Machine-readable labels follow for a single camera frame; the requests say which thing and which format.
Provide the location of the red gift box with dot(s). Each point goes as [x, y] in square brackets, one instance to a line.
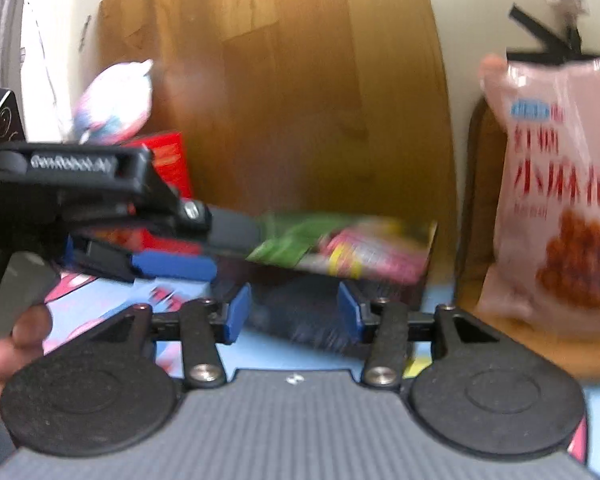
[172, 165]

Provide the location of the large pink snack bag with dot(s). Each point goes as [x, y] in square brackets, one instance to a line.
[560, 200]

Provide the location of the cartoon printed bed sheet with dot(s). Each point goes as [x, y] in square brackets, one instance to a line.
[290, 355]

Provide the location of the wooden board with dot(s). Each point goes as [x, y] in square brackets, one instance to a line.
[290, 110]

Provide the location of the small grey wall hook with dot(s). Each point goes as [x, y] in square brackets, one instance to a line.
[85, 32]

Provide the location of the black printed box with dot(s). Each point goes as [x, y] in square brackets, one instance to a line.
[330, 305]

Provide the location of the pink blue plush toy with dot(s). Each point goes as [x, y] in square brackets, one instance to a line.
[112, 105]

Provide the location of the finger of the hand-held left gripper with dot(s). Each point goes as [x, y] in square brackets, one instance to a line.
[175, 267]
[220, 232]

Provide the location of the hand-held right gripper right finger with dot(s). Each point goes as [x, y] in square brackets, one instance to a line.
[350, 310]

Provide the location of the brown seat cushion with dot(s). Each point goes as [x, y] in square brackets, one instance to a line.
[480, 240]

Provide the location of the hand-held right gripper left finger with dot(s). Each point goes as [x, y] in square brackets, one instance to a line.
[237, 312]

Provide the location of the person's left hand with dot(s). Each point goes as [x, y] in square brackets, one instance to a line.
[10, 360]

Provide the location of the light green snack packet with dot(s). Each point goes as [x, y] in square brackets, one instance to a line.
[330, 250]

